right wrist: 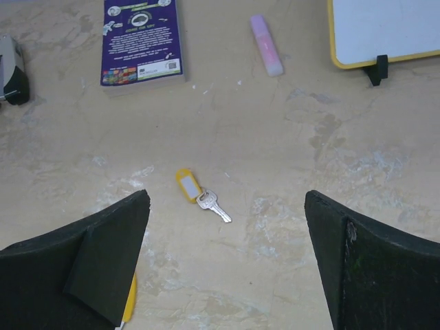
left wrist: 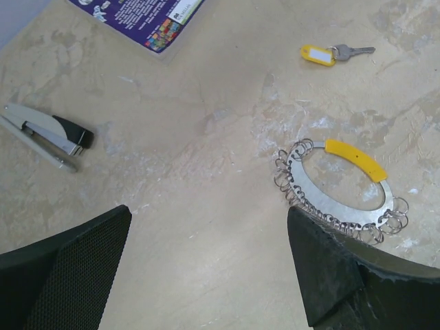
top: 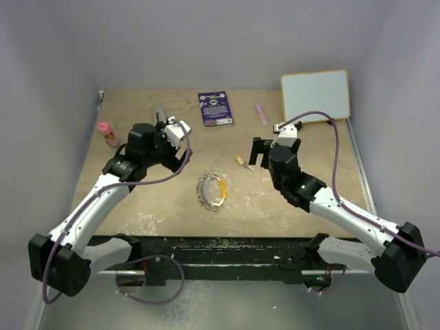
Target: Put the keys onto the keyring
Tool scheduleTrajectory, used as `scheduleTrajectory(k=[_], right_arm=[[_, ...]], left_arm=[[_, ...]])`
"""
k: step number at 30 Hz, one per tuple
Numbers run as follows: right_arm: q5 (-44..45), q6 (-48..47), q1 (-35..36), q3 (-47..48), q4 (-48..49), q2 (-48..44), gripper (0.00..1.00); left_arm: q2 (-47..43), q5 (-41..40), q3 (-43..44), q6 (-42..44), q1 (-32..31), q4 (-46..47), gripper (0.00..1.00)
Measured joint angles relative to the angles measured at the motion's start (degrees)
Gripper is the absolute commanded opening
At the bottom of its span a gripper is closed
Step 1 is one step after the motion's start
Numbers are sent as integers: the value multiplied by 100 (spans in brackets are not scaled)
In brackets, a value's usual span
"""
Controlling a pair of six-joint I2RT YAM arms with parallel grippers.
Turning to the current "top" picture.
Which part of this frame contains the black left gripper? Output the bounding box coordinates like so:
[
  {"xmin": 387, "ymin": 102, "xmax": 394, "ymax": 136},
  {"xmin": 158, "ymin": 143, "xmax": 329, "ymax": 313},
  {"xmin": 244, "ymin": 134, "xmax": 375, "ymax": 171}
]
[{"xmin": 142, "ymin": 122, "xmax": 190, "ymax": 174}]

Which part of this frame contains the key with yellow tag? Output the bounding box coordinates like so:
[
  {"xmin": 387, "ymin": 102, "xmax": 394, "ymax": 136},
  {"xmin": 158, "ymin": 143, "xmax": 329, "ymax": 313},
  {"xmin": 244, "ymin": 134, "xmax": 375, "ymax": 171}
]
[{"xmin": 236, "ymin": 155, "xmax": 254, "ymax": 172}]

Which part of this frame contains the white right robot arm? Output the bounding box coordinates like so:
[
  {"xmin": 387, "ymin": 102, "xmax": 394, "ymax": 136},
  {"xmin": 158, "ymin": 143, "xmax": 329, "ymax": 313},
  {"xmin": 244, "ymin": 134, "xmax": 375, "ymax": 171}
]
[{"xmin": 250, "ymin": 137, "xmax": 428, "ymax": 294}]

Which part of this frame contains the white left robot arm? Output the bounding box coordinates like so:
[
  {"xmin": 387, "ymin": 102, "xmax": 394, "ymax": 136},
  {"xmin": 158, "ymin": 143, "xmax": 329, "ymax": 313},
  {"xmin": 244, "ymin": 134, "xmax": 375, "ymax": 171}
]
[{"xmin": 28, "ymin": 117, "xmax": 192, "ymax": 305}]

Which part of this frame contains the pink eraser stick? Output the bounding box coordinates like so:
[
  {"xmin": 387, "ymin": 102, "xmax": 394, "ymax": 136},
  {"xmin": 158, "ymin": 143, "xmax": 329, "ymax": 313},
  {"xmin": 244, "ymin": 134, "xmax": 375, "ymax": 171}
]
[{"xmin": 256, "ymin": 104, "xmax": 269, "ymax": 126}]

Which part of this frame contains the grey black stapler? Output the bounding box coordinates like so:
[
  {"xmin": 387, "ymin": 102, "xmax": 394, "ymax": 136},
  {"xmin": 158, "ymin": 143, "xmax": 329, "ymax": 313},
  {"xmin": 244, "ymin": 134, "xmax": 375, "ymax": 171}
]
[{"xmin": 153, "ymin": 105, "xmax": 167, "ymax": 124}]

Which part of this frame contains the purple printed card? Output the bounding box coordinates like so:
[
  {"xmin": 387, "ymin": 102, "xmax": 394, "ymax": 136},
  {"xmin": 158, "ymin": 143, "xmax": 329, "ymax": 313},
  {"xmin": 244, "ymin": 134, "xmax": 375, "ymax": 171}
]
[{"xmin": 198, "ymin": 91, "xmax": 234, "ymax": 127}]

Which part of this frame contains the pink capped small bottle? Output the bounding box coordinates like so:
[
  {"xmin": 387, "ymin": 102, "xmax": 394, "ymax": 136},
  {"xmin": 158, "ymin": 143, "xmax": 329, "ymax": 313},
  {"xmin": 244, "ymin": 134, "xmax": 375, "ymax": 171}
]
[{"xmin": 98, "ymin": 122, "xmax": 120, "ymax": 148}]

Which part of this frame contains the small whiteboard on stand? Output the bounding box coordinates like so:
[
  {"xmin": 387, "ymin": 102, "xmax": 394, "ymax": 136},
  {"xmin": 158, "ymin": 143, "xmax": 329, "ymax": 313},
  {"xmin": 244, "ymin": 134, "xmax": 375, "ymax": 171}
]
[{"xmin": 280, "ymin": 69, "xmax": 351, "ymax": 124}]

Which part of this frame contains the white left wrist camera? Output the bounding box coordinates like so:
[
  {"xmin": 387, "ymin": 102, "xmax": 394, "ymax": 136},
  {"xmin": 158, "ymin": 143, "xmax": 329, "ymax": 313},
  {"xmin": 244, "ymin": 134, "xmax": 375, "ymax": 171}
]
[{"xmin": 164, "ymin": 116, "xmax": 191, "ymax": 150}]

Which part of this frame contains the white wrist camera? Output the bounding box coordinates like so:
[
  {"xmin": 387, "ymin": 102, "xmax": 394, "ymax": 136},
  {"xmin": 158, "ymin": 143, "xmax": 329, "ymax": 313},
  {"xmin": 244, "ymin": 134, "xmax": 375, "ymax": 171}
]
[
  {"xmin": 271, "ymin": 123, "xmax": 298, "ymax": 148},
  {"xmin": 164, "ymin": 116, "xmax": 191, "ymax": 150}
]

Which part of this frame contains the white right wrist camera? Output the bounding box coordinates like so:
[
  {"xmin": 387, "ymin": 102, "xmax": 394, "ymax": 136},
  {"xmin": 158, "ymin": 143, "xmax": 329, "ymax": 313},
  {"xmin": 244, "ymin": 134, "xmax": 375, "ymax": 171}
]
[{"xmin": 271, "ymin": 123, "xmax": 298, "ymax": 148}]

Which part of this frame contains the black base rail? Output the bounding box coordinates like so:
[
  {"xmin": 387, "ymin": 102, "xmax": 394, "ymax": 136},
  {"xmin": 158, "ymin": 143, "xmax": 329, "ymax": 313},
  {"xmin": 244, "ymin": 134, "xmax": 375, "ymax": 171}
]
[{"xmin": 108, "ymin": 236, "xmax": 343, "ymax": 286}]

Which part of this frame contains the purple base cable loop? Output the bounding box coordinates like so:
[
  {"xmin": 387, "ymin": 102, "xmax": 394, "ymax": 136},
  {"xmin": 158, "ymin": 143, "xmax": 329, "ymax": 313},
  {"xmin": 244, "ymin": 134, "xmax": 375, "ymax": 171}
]
[{"xmin": 115, "ymin": 254, "xmax": 186, "ymax": 305}]

